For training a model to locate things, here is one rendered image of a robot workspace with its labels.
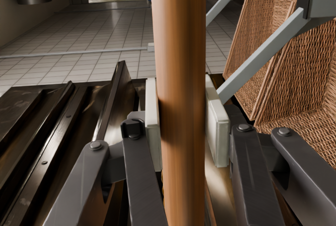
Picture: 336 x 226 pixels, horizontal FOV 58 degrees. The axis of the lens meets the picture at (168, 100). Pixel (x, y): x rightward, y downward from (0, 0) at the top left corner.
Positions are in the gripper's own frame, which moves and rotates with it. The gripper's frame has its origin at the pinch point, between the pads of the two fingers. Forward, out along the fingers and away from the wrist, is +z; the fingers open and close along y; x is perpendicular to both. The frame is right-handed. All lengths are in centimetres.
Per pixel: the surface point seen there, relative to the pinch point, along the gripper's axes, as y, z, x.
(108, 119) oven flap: -21, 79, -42
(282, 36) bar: 20.7, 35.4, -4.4
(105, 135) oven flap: -21, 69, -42
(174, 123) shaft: -0.6, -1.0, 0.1
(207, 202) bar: 3.8, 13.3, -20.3
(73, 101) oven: -48, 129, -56
